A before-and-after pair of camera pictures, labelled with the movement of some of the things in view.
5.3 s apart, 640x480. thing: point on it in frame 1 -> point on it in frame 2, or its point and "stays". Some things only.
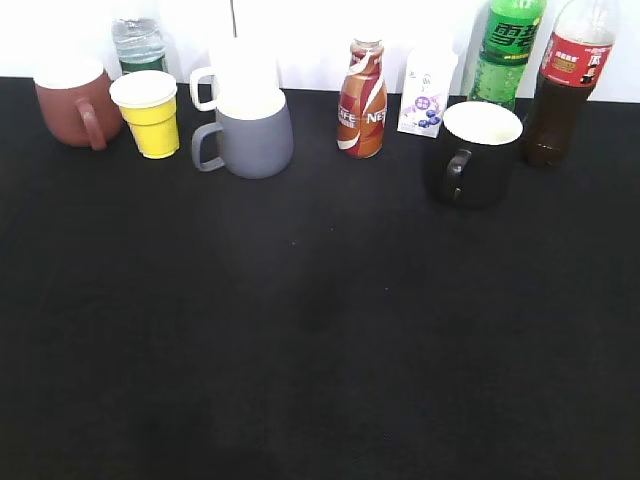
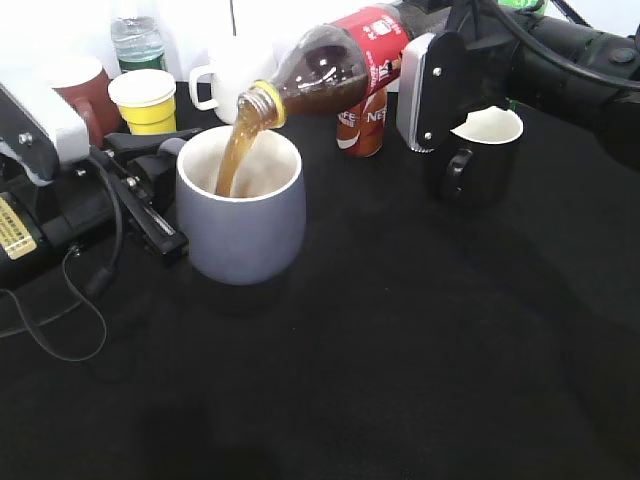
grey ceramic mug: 255,136 -> 255,236
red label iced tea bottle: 579,47 -> 333,66
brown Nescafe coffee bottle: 362,113 stays
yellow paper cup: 146,99 stays
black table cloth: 339,321 stays
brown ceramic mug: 76,99 stays
